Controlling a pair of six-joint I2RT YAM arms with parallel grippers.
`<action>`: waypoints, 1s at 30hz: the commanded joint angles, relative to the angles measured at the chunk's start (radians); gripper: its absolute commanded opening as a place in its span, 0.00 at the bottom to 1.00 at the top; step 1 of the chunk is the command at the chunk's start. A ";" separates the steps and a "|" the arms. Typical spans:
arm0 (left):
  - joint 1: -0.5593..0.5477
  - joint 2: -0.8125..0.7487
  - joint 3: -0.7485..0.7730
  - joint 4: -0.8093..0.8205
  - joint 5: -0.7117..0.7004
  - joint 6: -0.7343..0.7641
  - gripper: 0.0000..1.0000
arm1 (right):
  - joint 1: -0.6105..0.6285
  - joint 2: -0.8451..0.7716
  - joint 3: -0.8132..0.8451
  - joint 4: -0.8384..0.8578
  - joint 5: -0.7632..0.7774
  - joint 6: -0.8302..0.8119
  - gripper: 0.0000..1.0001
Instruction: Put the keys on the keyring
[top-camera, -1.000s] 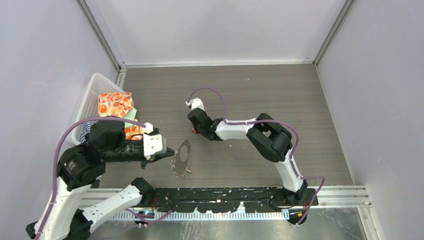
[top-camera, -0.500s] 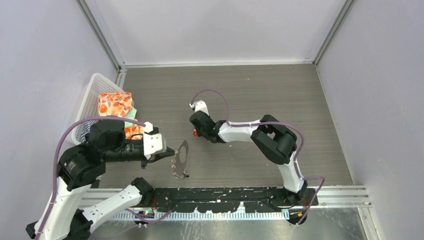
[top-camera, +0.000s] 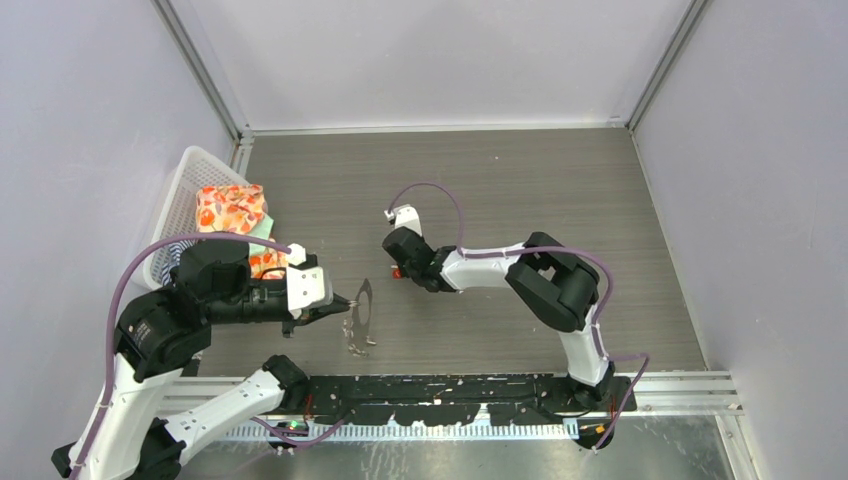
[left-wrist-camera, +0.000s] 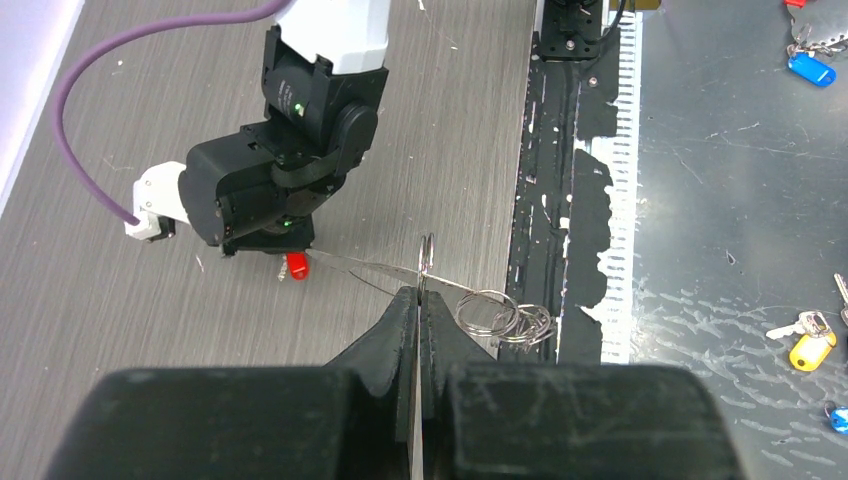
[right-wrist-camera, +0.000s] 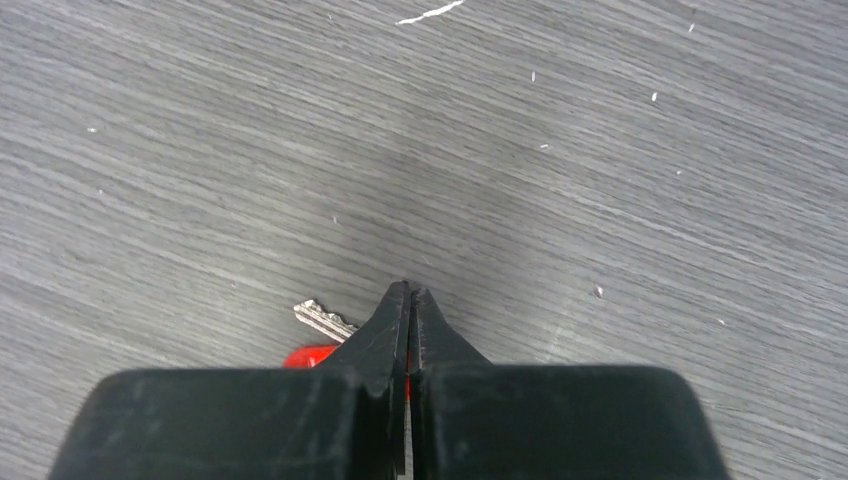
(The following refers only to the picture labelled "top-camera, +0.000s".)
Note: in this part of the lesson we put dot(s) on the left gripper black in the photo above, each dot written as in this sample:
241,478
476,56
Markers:
313,313

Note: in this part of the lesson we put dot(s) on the silver perforated keyring plate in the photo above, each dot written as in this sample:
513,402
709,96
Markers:
356,327

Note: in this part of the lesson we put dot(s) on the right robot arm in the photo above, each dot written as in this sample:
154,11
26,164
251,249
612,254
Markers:
564,288

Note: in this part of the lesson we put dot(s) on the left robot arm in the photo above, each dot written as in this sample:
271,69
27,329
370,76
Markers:
152,339

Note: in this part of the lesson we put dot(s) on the mint green cloth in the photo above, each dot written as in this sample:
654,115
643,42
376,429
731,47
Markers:
262,230

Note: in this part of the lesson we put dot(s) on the orange floral cloth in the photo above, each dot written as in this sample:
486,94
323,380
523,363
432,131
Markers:
237,209

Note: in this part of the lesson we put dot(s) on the blue striped cloth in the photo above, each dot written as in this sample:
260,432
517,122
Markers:
174,252

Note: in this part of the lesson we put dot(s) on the white plastic basket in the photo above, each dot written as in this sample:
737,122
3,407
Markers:
175,209

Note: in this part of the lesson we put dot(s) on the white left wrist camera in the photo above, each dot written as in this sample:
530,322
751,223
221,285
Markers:
307,284

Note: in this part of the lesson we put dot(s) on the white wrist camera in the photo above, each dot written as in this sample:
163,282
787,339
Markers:
404,216
307,284

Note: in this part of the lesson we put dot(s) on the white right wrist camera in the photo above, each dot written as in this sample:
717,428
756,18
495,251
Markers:
404,216

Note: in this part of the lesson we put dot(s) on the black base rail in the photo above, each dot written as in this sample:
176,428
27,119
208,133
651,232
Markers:
450,400

